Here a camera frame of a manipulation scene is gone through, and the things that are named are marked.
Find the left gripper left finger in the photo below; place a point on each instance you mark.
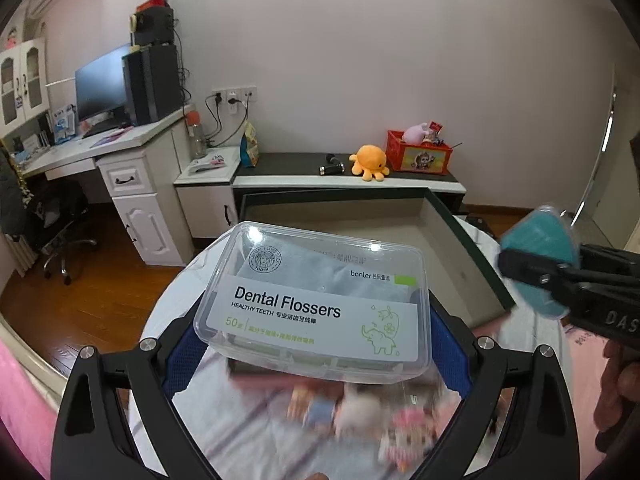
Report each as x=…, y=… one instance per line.
x=92, y=439

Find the dental flossers clear box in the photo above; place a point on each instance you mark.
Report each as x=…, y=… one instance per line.
x=318, y=305

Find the white desk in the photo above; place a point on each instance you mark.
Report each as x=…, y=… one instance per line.
x=138, y=167

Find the black massage gun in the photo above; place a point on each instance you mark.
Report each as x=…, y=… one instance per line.
x=332, y=167

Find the orange octopus plush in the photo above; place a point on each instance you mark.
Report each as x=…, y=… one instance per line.
x=369, y=162

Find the pink plush toy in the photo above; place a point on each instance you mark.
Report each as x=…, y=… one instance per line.
x=416, y=134

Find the orange cap bottle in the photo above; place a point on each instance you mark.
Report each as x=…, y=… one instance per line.
x=196, y=134

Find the yellow snack bag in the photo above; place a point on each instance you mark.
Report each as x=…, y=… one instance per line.
x=249, y=149

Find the black office chair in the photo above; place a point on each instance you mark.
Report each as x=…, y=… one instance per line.
x=51, y=223

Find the black white tv cabinet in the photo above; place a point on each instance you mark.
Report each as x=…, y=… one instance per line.
x=211, y=199

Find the white wall socket strip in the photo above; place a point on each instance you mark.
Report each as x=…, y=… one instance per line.
x=247, y=94

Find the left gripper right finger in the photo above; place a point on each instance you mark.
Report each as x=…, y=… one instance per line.
x=515, y=419

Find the black computer monitor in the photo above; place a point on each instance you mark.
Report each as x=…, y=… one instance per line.
x=100, y=84

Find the black speaker with red flag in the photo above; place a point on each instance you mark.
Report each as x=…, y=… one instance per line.
x=153, y=22

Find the pink bed quilt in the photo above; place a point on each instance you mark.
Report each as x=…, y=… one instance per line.
x=28, y=417

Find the pink block figure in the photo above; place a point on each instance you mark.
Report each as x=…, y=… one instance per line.
x=409, y=437

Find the black computer tower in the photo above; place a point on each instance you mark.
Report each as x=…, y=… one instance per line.
x=152, y=85

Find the white glass cabinet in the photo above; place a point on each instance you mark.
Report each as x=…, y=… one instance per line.
x=24, y=94

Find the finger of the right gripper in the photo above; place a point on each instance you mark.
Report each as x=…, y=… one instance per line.
x=543, y=280
x=606, y=259

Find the pink black storage box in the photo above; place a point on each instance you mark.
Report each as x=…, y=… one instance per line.
x=459, y=276

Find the red toy crate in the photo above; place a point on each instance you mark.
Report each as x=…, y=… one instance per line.
x=424, y=158

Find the person right hand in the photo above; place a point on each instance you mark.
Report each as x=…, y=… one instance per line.
x=619, y=383

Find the clear round floss container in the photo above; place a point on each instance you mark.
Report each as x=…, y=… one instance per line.
x=543, y=232

